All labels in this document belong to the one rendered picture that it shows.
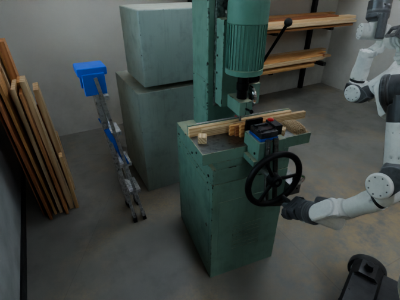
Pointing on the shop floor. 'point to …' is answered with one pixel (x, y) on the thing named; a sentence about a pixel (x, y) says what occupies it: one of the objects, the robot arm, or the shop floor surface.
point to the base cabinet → (225, 217)
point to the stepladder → (109, 127)
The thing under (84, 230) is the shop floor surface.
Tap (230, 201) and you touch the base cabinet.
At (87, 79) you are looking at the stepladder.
